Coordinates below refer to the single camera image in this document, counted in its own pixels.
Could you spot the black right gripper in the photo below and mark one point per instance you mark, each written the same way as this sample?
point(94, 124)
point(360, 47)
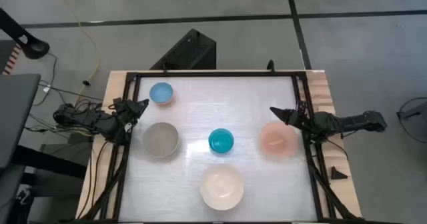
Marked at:
point(299, 118)

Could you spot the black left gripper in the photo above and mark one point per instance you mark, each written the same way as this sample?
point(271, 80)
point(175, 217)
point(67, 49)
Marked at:
point(125, 112)

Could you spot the teal plastic bowl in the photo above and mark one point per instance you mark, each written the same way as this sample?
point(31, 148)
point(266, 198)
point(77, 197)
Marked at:
point(221, 141)

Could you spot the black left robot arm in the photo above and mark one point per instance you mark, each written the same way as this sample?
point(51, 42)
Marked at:
point(83, 119)

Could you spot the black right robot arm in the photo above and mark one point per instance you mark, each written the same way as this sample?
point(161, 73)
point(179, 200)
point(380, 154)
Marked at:
point(350, 121)

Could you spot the pink translucent bowl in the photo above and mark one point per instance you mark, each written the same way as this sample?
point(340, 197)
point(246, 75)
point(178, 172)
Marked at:
point(278, 139)

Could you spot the light blue small bowl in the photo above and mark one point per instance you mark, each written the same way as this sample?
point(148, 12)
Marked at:
point(160, 92)

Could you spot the grey bowl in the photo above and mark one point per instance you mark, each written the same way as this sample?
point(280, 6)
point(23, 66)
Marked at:
point(160, 139)

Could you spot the small black clamp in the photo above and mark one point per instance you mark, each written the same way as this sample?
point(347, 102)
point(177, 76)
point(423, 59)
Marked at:
point(270, 66)

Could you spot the black box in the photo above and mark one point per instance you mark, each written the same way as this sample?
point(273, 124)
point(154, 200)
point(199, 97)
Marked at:
point(188, 52)

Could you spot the cream white bowl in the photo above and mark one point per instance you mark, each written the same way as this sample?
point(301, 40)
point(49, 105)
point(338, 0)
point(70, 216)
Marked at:
point(221, 187)

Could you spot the grey desk top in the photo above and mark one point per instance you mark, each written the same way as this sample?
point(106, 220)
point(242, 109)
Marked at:
point(16, 114)

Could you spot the black chair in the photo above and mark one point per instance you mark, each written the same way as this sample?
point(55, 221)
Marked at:
point(30, 170)

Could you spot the red white striped object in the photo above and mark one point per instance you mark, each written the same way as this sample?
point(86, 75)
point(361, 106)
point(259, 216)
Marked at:
point(12, 60)

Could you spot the black metal table frame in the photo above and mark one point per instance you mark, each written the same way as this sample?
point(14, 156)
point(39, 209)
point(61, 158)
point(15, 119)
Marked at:
point(217, 74)

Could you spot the black triangular bracket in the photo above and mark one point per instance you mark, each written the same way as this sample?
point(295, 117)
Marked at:
point(338, 174)

